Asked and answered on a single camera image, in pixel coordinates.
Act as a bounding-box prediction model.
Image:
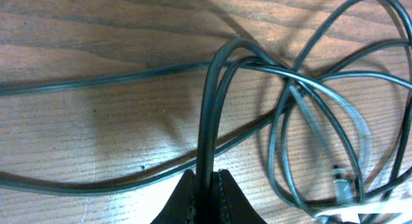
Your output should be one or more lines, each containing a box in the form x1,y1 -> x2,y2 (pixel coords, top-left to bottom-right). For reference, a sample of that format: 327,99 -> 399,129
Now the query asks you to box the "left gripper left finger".
151,170 -> 194,224

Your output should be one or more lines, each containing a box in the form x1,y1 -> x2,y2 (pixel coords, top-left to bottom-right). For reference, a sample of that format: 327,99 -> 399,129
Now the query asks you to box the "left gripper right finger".
212,169 -> 266,224

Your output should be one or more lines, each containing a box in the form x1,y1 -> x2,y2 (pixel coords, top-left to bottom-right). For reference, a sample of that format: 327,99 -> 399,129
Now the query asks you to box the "thin black cable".
0,0 -> 412,224

